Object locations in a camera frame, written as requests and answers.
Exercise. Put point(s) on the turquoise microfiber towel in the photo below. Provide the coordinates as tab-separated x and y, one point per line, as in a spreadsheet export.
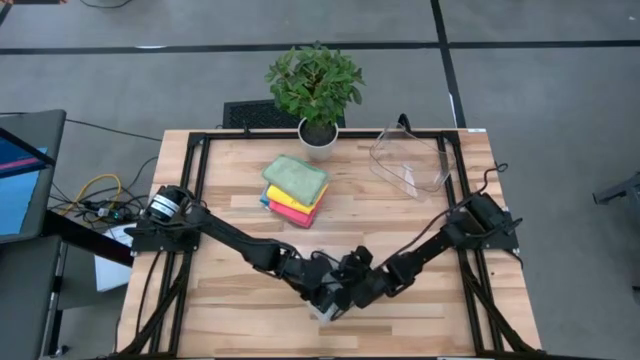
263	200

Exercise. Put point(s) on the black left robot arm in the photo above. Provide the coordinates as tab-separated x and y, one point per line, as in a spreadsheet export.
230	237

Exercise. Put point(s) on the white paper sheet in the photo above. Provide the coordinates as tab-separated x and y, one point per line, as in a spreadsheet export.
112	275

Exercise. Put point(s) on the white plant pot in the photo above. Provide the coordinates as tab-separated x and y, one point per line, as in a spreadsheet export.
318	150

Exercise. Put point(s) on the pale grey microfiber towel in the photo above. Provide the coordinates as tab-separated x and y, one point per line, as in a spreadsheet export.
325	315

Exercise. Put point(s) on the pale green microfiber towel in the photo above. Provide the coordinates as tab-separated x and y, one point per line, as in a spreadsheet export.
295	179

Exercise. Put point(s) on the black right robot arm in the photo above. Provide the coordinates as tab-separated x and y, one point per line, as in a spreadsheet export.
440	240

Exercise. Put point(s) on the yellow microfiber towel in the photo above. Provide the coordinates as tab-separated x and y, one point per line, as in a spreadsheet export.
287	199

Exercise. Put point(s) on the green leafy plant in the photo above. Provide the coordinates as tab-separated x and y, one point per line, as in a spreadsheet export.
315	85

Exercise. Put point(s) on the black floor stand base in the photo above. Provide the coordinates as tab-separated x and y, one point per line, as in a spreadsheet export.
622	191

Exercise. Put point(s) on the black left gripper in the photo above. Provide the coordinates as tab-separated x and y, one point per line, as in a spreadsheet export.
315	277

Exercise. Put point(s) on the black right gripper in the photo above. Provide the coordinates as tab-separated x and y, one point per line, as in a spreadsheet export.
367	280

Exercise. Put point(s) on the black aluminium table frame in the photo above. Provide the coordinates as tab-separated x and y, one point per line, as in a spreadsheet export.
250	135

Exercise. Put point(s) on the black perforated floor mat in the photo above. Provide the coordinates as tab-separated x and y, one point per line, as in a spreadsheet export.
250	115

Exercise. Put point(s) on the clear plastic bin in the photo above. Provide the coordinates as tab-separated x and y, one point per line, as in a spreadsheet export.
405	160

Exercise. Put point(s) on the pink microfiber towel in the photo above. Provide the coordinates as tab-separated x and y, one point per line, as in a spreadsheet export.
295	215

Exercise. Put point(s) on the dark grey desk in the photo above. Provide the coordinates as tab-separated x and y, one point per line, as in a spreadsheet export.
15	260

